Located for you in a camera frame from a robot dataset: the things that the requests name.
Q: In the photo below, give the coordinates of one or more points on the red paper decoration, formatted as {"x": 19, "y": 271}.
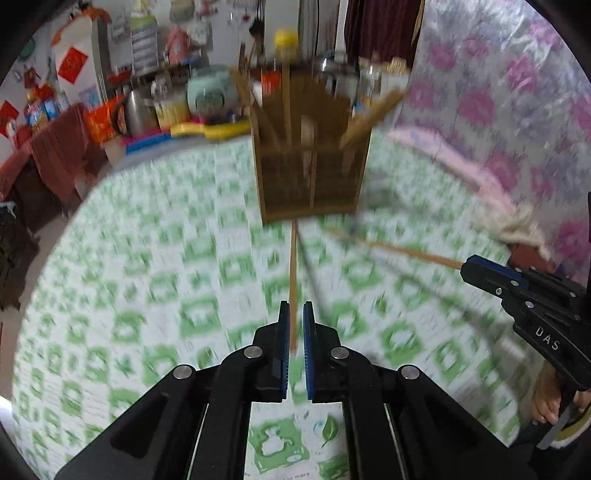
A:
{"x": 72, "y": 64}

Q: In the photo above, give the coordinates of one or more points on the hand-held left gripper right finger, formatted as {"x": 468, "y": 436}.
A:
{"x": 308, "y": 355}

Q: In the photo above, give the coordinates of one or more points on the blue plastic tray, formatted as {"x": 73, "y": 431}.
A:
{"x": 147, "y": 143}

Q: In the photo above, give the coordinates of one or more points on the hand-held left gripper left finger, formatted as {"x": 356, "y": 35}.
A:
{"x": 285, "y": 350}

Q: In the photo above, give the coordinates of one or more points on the wooden chopstick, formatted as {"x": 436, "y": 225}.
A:
{"x": 406, "y": 251}
{"x": 383, "y": 108}
{"x": 251, "y": 99}
{"x": 293, "y": 286}
{"x": 286, "y": 101}

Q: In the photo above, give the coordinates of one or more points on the steel pot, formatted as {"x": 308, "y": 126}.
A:
{"x": 337, "y": 74}

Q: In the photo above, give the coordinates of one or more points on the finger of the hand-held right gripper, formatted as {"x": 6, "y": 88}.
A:
{"x": 510, "y": 275}
{"x": 485, "y": 281}

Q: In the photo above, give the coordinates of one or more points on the steel kettle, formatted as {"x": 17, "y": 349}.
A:
{"x": 141, "y": 113}

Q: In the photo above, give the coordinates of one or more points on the green patterned tablecloth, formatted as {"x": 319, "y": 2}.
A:
{"x": 161, "y": 300}

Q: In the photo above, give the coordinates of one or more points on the pink floral curtain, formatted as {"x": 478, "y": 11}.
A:
{"x": 498, "y": 92}

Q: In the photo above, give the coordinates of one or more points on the wooden chopstick holder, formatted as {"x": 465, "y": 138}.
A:
{"x": 309, "y": 180}

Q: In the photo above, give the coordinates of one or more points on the cream knitted cloth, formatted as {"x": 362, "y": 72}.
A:
{"x": 521, "y": 230}

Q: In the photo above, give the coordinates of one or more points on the blue snack packets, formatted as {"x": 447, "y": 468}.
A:
{"x": 46, "y": 113}

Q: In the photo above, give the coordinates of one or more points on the thin dark chopstick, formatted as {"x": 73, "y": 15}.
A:
{"x": 310, "y": 272}

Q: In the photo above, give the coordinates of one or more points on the pink cloth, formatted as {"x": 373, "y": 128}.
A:
{"x": 461, "y": 166}

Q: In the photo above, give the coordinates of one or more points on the red cloth covered table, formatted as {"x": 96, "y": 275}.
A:
{"x": 51, "y": 152}

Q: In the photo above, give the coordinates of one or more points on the pink bottle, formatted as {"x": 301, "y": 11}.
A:
{"x": 180, "y": 44}

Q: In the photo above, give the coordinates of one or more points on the red snack box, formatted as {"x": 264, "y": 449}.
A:
{"x": 106, "y": 120}

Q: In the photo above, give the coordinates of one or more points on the dark clothing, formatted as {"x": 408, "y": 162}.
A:
{"x": 16, "y": 258}

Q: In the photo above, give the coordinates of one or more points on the yellow plastic tray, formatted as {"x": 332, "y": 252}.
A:
{"x": 212, "y": 131}

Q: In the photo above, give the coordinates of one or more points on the striped white bag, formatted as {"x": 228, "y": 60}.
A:
{"x": 144, "y": 44}

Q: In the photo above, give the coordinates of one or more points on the yellow lidded jar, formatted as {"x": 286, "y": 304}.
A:
{"x": 286, "y": 44}

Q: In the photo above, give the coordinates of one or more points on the white refrigerator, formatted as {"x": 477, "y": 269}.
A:
{"x": 83, "y": 37}

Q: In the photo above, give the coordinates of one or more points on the person's right hand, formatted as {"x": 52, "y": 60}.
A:
{"x": 545, "y": 406}

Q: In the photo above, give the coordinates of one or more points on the teal rice cooker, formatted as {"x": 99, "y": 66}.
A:
{"x": 212, "y": 94}

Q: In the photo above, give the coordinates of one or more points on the dark red curtain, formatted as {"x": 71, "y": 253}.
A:
{"x": 378, "y": 27}

